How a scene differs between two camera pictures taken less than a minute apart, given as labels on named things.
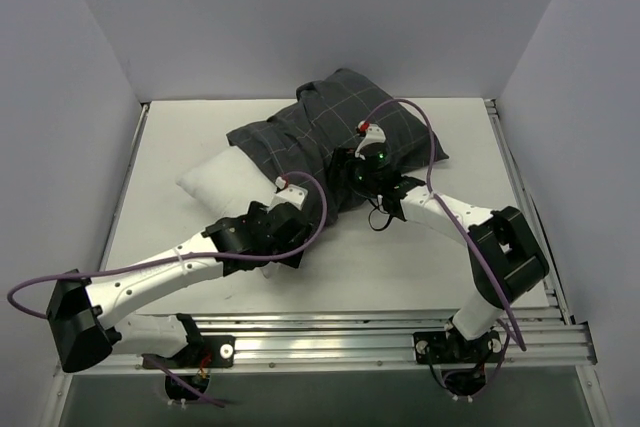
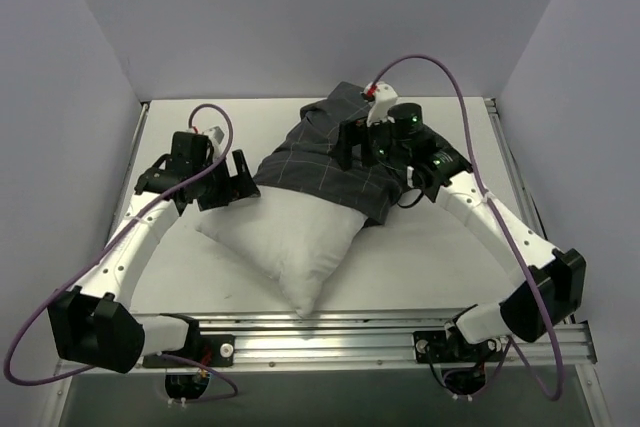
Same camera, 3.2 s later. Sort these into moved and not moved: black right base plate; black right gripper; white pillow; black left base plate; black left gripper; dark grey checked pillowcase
Moved: dark grey checked pillowcase; white pillow; black left gripper; black right gripper
Not moved: black left base plate; black right base plate
